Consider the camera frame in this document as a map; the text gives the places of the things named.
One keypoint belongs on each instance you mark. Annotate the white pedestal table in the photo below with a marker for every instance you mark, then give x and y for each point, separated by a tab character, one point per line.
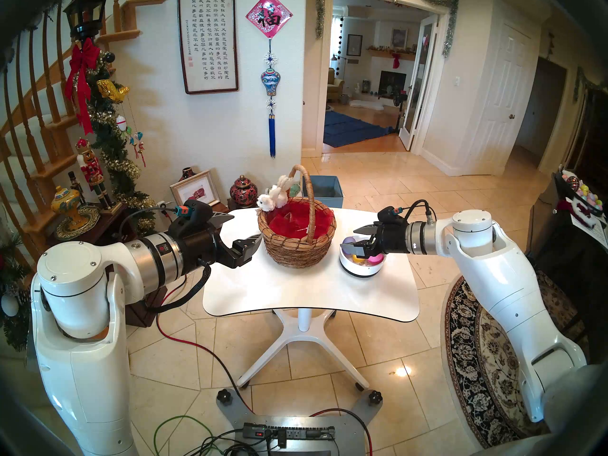
304	289

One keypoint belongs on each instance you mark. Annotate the white framed picture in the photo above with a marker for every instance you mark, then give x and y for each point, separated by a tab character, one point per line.
195	189

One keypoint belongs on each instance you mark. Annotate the blue floor rug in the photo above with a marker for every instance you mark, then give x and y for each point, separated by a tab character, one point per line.
346	129

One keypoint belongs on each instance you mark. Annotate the small black nutcracker figure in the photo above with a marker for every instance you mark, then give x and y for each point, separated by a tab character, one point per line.
75	186

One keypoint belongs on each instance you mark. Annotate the white panel door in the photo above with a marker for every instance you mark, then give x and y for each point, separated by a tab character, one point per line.
498	103

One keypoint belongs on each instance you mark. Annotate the red diamond fu decoration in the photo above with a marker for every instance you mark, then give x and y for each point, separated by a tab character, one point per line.
269	15

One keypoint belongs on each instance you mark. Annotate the red santa hat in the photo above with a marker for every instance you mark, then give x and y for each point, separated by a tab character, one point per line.
565	206

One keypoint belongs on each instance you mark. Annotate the white bowl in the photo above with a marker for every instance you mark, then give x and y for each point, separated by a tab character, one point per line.
361	269

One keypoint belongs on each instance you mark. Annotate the white ball ornament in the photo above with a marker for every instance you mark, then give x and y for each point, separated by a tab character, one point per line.
9	305

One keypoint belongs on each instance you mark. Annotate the black fireplace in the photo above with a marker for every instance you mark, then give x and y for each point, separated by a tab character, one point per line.
392	82

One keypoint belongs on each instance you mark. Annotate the blue box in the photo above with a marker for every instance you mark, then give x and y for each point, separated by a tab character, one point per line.
327	196

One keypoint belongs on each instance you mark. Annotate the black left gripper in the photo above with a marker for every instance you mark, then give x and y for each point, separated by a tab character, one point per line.
199	246

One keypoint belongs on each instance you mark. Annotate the patterned oriental rug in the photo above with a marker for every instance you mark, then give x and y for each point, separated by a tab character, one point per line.
470	365

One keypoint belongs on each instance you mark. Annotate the framed calligraphy scroll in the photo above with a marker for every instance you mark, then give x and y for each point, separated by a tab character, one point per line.
207	37

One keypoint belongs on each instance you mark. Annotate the gold foil ornament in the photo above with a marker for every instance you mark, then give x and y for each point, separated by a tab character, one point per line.
111	89

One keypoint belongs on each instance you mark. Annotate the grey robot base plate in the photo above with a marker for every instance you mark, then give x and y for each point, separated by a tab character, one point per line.
342	436

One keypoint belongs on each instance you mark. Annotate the small christmas tree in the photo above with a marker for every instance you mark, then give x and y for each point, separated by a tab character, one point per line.
14	270

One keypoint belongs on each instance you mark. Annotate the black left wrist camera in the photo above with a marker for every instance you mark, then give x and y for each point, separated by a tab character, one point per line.
192	213

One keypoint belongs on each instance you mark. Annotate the red nutcracker figure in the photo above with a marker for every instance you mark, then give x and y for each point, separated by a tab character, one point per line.
92	172

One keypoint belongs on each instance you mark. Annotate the white plush bunny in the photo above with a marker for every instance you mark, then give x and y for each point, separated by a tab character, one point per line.
268	201

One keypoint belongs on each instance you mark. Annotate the glass french door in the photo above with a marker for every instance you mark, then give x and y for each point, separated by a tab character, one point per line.
418	80

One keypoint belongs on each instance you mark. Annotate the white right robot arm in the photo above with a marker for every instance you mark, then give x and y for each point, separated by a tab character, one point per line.
503	279

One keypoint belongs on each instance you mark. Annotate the ornate brass round tray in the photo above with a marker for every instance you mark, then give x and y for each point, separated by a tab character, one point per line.
88	222

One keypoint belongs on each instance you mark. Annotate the purple easter egg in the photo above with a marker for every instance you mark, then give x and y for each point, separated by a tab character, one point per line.
349	241

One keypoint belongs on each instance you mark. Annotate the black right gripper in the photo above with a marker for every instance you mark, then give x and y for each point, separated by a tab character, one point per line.
393	239

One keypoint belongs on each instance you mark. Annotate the black grand piano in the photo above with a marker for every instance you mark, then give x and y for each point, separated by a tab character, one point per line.
570	270

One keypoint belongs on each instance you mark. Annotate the red cloisonne jar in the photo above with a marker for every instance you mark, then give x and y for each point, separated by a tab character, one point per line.
243	191

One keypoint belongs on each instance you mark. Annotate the wooden staircase railing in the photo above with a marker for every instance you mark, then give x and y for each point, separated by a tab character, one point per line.
126	36

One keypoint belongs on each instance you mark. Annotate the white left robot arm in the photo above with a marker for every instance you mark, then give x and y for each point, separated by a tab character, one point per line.
80	365

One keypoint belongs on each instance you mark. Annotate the red decorated egg ornament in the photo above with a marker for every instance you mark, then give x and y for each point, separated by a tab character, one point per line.
572	182

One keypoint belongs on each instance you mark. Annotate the red ribbon bow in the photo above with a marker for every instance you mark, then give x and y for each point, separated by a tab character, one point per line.
83	61

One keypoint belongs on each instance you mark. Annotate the black power strip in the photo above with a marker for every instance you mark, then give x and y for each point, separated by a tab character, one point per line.
294	432

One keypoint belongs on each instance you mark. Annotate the yellow armchair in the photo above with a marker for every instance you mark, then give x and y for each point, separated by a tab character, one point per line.
335	84

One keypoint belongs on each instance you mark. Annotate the pink easter egg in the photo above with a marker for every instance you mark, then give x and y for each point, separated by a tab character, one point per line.
375	259

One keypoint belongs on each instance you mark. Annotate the gold framed painting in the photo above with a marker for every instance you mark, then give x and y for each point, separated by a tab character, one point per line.
399	38

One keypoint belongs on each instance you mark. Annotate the red christmas stocking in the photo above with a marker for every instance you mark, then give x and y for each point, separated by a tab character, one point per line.
395	61

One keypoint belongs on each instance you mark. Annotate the silver green tinsel garland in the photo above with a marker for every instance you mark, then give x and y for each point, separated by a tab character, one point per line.
449	27

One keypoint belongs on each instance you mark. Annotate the blue tassel vase ornament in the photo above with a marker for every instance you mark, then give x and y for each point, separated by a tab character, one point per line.
270	82

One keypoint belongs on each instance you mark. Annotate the red mesh basket lining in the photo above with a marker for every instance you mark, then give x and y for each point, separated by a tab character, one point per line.
285	222

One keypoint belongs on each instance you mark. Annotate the black framed wall picture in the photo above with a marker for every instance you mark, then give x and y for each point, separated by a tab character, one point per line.
354	45

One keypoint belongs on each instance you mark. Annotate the black lantern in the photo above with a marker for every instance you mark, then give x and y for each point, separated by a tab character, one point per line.
88	13

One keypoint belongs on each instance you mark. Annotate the green christmas garland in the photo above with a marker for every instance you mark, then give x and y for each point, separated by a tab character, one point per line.
111	146

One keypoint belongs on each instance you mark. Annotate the small dark vase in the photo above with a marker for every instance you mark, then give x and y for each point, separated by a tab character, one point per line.
186	173

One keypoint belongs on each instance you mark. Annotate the yellow ornate vase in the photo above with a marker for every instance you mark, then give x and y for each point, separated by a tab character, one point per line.
66	203

